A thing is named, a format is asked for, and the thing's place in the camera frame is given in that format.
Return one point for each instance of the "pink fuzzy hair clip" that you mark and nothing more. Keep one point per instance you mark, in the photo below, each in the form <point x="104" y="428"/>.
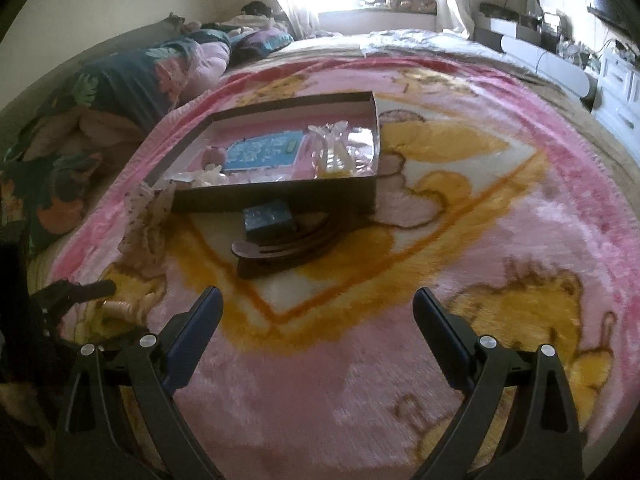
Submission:
<point x="213" y="156"/>

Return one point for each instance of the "white drawer cabinet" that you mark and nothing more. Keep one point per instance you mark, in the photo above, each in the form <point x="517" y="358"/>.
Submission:
<point x="616" y="104"/>

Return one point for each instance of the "shallow black cardboard box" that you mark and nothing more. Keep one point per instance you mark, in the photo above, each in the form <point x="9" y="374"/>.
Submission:
<point x="301" y="196"/>

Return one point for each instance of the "beige dotted fabric bow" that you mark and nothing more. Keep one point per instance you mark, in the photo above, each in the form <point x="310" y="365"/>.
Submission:
<point x="143" y="245"/>

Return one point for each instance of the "white bed footboard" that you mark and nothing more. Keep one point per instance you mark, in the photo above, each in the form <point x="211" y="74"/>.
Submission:
<point x="524" y="46"/>

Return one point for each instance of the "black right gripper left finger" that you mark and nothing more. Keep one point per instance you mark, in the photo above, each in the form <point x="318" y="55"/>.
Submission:
<point x="94" y="438"/>

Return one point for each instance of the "purple pillow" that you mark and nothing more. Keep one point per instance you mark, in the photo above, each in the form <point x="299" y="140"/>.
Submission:
<point x="258" y="45"/>

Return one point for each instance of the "small blue box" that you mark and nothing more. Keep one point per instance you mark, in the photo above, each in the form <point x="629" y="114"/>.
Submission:
<point x="267" y="221"/>

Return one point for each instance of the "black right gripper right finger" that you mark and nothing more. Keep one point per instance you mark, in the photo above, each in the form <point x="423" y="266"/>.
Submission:
<point x="541" y="439"/>

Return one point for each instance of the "pink bear fleece blanket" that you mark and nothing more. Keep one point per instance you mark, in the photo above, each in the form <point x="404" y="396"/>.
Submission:
<point x="489" y="194"/>

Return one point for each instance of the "dark floral duvet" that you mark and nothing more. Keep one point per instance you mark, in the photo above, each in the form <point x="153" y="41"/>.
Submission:
<point x="92" y="122"/>

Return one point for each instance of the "clear butterfly hair claw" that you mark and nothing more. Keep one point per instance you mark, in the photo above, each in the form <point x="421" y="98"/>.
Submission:
<point x="331" y="155"/>

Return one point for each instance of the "dark brown headband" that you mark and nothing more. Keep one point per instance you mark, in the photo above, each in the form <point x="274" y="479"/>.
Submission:
<point x="259" y="260"/>

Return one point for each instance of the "pearl white hair clip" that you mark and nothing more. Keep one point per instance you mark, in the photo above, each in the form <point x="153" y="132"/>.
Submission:
<point x="133" y="312"/>

